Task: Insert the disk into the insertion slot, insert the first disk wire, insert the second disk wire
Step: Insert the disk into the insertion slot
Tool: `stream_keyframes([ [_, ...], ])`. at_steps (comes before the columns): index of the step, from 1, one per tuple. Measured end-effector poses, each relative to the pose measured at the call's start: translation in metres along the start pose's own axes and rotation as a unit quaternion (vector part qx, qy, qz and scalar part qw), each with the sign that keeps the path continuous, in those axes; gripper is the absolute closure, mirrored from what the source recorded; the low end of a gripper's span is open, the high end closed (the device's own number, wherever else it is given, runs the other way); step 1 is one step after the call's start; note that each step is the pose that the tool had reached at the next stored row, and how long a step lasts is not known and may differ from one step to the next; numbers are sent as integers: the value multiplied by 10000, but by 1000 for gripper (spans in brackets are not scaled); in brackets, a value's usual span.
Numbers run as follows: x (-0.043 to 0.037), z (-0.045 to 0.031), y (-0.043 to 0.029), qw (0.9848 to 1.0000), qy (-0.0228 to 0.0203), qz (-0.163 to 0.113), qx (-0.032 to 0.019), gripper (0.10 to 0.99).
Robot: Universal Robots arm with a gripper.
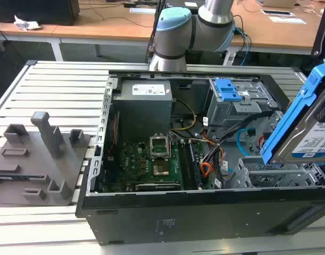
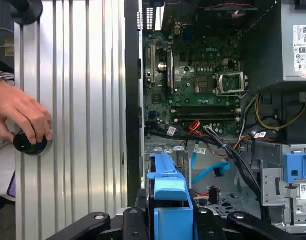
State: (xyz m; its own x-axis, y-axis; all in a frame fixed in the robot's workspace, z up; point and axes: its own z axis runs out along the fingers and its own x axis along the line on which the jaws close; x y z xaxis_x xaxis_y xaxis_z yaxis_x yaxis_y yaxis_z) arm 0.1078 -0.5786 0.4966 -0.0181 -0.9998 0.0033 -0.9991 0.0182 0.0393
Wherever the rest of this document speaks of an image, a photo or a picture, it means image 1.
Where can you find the hard disk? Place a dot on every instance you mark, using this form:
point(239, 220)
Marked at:
point(292, 125)

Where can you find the black RAM slot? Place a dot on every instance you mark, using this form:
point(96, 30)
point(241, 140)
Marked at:
point(185, 164)

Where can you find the green motherboard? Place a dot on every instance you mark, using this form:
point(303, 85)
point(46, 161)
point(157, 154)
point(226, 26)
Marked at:
point(135, 164)

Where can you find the crumpled white paper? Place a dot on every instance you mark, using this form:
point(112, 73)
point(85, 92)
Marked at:
point(25, 24)

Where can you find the wooden desk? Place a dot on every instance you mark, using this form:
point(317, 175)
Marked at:
point(103, 26)

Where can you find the grey power supply unit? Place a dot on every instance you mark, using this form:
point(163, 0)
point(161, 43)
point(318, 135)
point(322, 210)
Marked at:
point(143, 106)

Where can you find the metal drive cage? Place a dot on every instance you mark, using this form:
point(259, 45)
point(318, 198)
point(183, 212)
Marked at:
point(231, 111)

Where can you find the black box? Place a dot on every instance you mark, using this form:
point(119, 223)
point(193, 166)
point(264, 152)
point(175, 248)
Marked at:
point(37, 12)

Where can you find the grey parts rack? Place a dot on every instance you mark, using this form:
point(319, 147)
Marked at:
point(40, 170)

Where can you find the black open PC case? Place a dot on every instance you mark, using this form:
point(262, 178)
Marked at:
point(194, 215)

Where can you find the CPU socket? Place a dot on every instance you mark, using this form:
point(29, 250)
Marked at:
point(161, 170)

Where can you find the blue drive cage latch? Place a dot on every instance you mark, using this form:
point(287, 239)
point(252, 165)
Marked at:
point(227, 91)

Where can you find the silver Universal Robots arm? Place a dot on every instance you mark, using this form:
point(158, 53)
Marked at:
point(175, 34)

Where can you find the black expansion slot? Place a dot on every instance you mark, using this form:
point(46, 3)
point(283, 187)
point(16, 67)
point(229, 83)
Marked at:
point(158, 186)

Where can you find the white paper sheet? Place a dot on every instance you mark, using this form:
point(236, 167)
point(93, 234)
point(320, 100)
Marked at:
point(142, 10)
point(286, 20)

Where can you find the metal disk bay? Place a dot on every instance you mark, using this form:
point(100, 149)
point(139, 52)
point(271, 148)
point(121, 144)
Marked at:
point(271, 175)

